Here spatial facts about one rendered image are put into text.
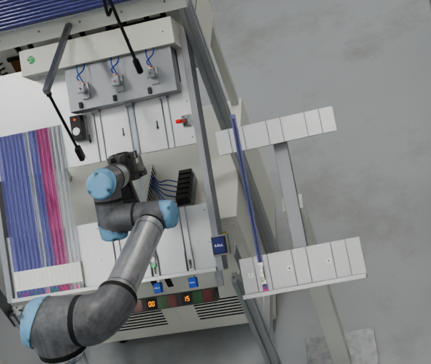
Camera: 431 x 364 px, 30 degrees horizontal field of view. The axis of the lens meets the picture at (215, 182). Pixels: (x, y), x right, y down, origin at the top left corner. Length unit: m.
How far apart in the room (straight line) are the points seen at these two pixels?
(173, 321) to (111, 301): 1.29
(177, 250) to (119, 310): 0.62
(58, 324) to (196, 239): 0.69
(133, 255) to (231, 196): 0.85
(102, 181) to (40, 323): 0.44
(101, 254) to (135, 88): 0.51
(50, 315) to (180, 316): 1.28
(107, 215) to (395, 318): 1.31
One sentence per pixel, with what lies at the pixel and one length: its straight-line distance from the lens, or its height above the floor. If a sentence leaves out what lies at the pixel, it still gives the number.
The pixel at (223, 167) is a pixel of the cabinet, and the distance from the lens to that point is 2.84.
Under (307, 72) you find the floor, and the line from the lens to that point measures 4.26.
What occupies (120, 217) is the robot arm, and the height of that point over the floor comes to 1.07.
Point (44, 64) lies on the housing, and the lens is 2.51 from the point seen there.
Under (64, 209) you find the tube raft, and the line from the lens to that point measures 2.52.
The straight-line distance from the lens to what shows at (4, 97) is 2.65.
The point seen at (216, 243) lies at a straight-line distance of 2.32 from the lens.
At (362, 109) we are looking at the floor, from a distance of 3.93.
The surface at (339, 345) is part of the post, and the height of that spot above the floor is 0.15.
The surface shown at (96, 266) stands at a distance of 2.49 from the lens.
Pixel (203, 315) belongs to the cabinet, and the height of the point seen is 0.14.
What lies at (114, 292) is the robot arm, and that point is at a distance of 1.83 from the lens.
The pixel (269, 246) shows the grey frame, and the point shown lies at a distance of 3.05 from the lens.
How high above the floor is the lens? 2.41
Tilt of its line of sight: 40 degrees down
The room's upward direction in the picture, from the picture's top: 22 degrees counter-clockwise
